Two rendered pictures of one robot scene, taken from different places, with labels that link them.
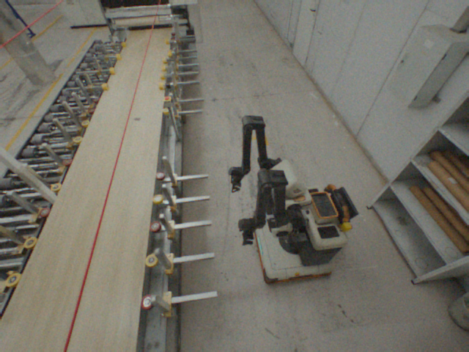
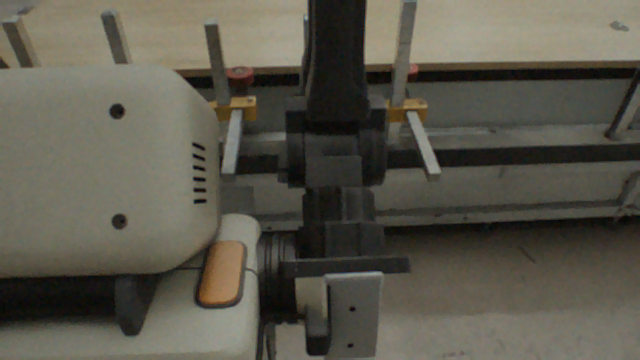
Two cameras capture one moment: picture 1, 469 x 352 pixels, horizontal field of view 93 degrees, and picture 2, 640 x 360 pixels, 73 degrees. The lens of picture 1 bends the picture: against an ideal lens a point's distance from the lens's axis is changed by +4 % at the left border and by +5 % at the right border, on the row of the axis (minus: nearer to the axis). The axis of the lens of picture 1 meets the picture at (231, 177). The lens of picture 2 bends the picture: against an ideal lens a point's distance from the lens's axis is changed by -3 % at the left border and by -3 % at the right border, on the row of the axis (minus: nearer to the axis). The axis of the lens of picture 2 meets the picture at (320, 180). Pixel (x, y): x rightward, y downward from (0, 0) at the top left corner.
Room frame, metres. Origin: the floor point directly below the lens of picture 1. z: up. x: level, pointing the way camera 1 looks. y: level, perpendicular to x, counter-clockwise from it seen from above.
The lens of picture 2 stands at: (1.07, -0.62, 1.53)
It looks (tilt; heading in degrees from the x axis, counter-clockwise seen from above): 41 degrees down; 93
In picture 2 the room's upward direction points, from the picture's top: straight up
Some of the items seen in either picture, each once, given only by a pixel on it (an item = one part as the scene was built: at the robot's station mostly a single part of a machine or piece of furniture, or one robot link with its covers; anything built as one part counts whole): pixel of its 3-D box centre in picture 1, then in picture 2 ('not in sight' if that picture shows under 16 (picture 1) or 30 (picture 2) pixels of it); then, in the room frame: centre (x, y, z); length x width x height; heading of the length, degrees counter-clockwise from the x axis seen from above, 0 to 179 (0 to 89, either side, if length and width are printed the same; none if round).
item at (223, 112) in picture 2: (171, 230); (232, 109); (0.77, 0.48, 0.84); 0.14 x 0.06 x 0.05; 6
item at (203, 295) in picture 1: (182, 299); not in sight; (0.30, 0.34, 0.83); 0.43 x 0.03 x 0.04; 96
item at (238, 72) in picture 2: (157, 229); (241, 87); (0.77, 0.58, 0.85); 0.08 x 0.08 x 0.11
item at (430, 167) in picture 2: (184, 178); (415, 128); (1.29, 0.44, 0.82); 0.43 x 0.03 x 0.04; 96
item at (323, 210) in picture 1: (321, 207); not in sight; (0.90, -0.71, 0.87); 0.23 x 0.15 x 0.11; 6
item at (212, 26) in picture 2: (170, 231); (223, 101); (0.75, 0.47, 0.87); 0.04 x 0.04 x 0.48; 6
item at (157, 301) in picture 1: (165, 306); (45, 99); (0.25, 0.42, 0.89); 0.04 x 0.04 x 0.48; 6
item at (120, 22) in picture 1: (149, 20); not in sight; (5.02, 1.45, 1.05); 1.43 x 0.12 x 0.12; 96
